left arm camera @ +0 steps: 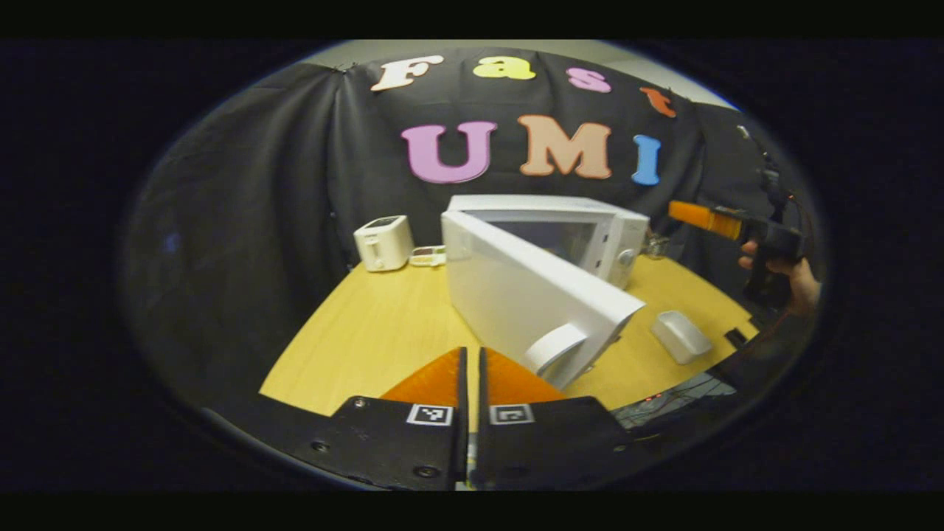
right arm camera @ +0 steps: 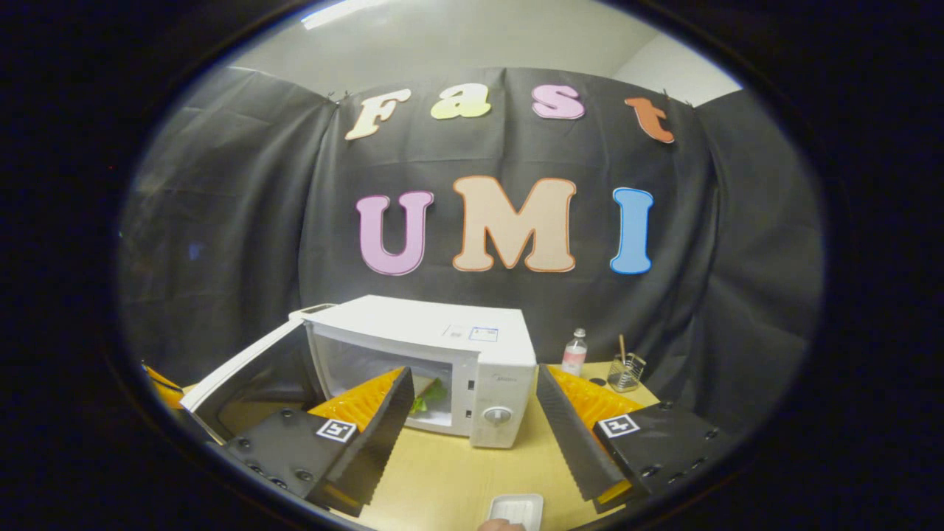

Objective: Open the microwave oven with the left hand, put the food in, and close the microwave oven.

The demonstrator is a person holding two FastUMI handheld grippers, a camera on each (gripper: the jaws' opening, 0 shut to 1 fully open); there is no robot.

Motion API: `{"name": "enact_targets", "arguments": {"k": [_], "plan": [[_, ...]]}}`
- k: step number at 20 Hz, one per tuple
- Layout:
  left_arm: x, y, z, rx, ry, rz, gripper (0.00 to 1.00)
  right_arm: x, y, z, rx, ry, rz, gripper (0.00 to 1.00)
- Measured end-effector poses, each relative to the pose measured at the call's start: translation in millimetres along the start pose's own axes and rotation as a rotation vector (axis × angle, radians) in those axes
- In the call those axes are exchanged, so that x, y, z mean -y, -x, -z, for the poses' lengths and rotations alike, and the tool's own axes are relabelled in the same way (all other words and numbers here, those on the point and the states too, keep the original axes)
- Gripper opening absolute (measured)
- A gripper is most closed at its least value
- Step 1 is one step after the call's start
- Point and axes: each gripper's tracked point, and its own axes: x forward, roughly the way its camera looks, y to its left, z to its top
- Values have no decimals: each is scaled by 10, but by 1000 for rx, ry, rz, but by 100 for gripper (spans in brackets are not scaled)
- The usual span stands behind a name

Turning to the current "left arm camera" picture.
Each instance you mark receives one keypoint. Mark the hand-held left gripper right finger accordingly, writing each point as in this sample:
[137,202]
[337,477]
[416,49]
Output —
[482,391]

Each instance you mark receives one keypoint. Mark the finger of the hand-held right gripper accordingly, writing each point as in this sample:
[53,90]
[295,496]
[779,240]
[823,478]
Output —
[700,216]

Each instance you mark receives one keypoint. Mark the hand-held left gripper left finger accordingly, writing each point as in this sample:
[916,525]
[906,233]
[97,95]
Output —
[462,391]

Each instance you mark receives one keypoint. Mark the white microwave oven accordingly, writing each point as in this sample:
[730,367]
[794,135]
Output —
[516,295]

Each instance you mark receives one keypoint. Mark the glass jar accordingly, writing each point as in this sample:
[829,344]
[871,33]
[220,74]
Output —
[655,245]

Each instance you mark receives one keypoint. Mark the small black block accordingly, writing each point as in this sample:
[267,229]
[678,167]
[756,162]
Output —
[735,338]

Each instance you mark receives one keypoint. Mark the white plastic tray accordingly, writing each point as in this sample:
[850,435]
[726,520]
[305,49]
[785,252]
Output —
[680,335]

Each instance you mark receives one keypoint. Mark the small white object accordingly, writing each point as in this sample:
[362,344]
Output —
[428,256]

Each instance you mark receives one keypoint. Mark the white toaster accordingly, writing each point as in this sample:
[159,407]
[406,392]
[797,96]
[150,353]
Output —
[383,243]

